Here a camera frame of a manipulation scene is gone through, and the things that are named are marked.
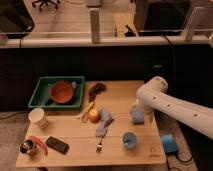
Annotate blue sponge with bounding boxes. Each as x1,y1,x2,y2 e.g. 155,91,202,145
131,108,144,124

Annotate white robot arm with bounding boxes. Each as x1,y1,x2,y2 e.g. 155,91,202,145
136,76,213,139

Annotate blue cloth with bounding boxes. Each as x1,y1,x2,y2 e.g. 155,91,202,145
95,108,113,137

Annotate blue cup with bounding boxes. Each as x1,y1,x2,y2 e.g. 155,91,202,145
122,132,137,150

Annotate bunch of dark grapes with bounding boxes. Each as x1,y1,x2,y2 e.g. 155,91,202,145
88,82,106,102

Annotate blue box on floor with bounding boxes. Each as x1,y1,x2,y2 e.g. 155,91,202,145
161,134,179,154

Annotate banana peel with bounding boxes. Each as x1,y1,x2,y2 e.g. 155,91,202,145
76,102,94,123

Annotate metal fork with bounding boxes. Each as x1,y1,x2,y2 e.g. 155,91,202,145
96,130,107,153

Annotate small object in bin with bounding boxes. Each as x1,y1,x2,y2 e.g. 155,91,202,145
70,81,77,90

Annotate orange bowl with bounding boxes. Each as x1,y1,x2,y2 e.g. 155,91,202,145
50,81,74,104

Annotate black phone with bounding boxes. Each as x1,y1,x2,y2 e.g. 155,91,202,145
45,137,69,154

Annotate black monitor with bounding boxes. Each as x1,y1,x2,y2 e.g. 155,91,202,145
134,0,191,31

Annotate green plastic bin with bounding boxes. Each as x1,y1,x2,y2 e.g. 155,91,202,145
28,76,84,110

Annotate white paper cup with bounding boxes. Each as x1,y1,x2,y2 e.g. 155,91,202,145
28,108,48,128

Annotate small metal cup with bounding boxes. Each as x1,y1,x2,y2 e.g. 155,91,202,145
19,139,37,156

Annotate black office chair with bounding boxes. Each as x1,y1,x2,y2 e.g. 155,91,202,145
31,0,60,11

